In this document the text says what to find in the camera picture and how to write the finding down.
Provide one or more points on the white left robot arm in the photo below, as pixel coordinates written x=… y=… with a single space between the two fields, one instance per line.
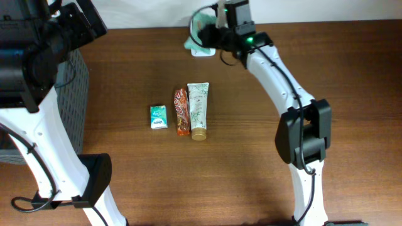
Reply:
x=37 y=36

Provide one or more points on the orange snack bar wrapper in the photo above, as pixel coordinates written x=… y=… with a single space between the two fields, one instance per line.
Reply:
x=180 y=101

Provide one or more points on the green wet wipes pack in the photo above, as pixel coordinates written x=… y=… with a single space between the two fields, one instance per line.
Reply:
x=207 y=19

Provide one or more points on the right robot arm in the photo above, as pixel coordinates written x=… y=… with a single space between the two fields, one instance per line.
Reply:
x=304 y=131

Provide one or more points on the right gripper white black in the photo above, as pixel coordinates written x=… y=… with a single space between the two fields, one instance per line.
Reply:
x=211 y=38

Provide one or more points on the small green tissue pack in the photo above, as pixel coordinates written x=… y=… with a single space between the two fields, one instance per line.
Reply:
x=158 y=117

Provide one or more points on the white cream tube gold cap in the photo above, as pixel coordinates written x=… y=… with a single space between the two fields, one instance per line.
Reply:
x=198 y=95

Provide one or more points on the grey plastic basket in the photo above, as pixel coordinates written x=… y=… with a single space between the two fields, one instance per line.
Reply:
x=72 y=104

